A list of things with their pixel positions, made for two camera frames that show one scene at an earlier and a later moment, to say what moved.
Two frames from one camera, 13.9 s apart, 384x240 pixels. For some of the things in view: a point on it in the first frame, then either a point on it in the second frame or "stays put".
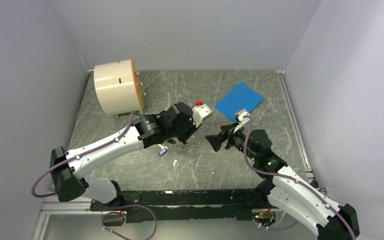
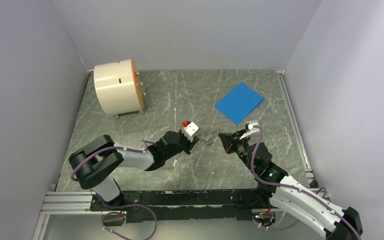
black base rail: (183, 205) stays put
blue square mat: (239, 98) stays put
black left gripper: (192, 129) -> (190, 143)
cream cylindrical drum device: (118, 87) stays put
